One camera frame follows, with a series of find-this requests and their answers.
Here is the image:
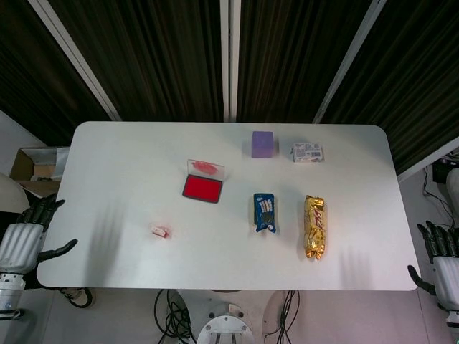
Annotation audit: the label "purple foam cube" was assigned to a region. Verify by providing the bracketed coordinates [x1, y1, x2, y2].
[250, 130, 277, 159]

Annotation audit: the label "red ink pad clear lid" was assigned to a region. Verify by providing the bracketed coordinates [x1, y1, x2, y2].
[181, 158, 227, 206]

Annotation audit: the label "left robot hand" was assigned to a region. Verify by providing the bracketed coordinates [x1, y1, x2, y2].
[0, 195, 79, 276]

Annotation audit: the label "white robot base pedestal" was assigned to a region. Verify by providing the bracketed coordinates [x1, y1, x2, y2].
[195, 290, 255, 344]

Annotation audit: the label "beige black shoe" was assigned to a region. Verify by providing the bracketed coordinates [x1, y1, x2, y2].
[58, 286, 97, 308]

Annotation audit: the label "black floor cables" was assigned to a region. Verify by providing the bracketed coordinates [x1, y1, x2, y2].
[422, 166, 456, 230]

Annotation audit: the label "white blue tissue pack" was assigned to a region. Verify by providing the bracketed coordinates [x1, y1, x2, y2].
[288, 142, 326, 165]

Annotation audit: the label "brown cardboard box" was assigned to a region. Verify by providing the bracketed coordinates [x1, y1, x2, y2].
[9, 146, 70, 198]

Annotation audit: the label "blue cookie pack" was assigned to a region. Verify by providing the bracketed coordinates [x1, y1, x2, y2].
[252, 192, 278, 234]

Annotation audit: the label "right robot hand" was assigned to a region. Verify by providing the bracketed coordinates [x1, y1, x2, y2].
[407, 220, 459, 310]

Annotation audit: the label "white frame post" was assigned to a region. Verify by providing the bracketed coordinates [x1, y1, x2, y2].
[219, 0, 242, 123]
[311, 0, 389, 125]
[28, 0, 121, 121]

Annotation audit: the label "black pleated curtain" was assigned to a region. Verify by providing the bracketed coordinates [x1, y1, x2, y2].
[0, 0, 459, 176]

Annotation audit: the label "gold foil snack bag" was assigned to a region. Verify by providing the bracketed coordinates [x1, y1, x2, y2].
[303, 194, 329, 261]

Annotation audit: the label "black cable bundle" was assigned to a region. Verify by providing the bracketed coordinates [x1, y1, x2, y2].
[262, 289, 301, 344]
[153, 289, 197, 344]

